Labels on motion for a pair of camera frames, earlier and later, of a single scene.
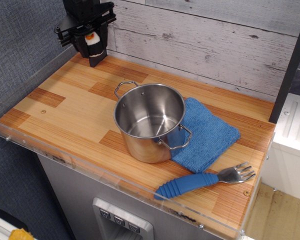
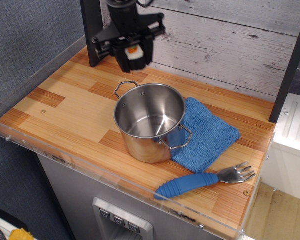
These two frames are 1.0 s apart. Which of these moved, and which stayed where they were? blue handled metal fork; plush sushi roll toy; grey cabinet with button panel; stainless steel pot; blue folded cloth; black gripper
Moved: black gripper; plush sushi roll toy
Stayed: stainless steel pot; blue handled metal fork; blue folded cloth; grey cabinet with button panel
